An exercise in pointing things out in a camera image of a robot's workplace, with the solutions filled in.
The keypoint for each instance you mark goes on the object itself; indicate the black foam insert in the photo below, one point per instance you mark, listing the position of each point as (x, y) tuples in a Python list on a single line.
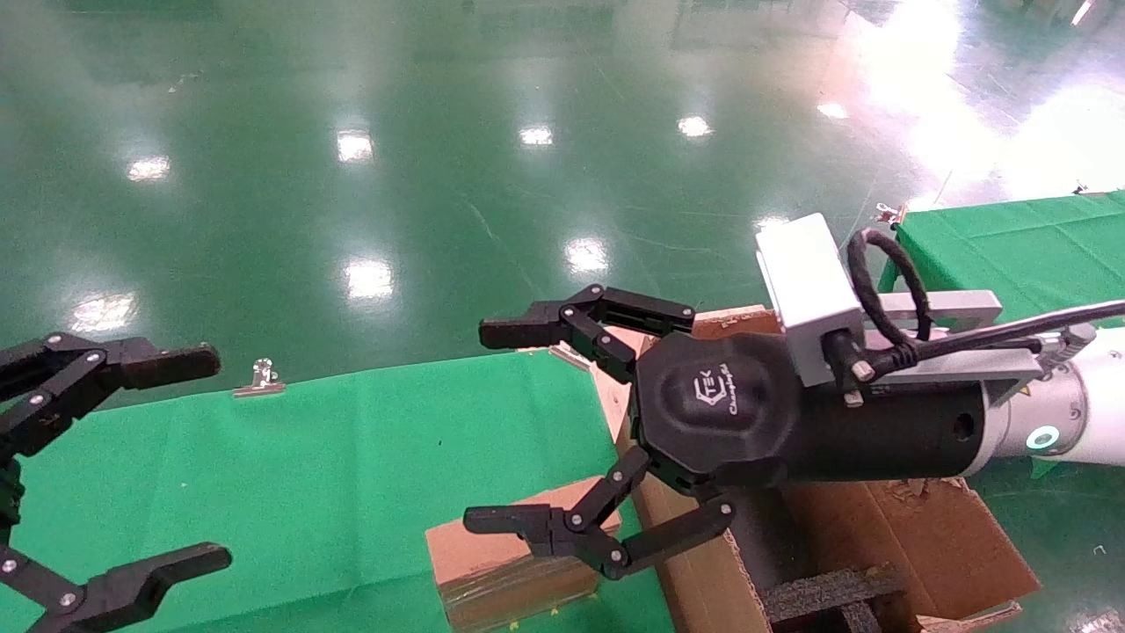
[(826, 593)]

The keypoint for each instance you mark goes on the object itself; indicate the large open cardboard carton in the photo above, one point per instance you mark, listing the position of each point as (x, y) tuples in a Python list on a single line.
[(932, 545)]

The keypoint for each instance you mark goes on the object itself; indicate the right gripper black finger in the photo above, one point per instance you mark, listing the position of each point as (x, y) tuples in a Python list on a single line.
[(518, 521), (527, 330)]

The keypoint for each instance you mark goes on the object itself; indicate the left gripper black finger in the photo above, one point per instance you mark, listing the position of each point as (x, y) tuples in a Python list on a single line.
[(167, 362), (158, 571)]

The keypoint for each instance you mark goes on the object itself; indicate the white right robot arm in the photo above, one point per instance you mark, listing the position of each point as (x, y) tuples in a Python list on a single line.
[(1099, 404)]

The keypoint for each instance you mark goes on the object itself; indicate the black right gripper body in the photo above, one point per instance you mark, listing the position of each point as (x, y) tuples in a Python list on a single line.
[(729, 413)]

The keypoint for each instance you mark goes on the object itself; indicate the grey metal camera bracket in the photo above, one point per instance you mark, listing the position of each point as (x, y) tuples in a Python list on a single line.
[(958, 308)]

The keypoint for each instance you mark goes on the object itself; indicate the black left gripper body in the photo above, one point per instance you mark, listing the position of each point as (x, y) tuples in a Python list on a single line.
[(7, 492)]

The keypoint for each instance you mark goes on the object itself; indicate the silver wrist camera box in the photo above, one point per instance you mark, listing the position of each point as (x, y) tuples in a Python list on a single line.
[(804, 281)]

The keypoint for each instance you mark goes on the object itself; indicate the small brown cardboard box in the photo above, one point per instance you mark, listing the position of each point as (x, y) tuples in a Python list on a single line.
[(501, 571)]

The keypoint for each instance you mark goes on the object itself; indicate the green table cloth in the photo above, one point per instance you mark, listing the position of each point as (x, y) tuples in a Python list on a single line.
[(1011, 246), (352, 457)]

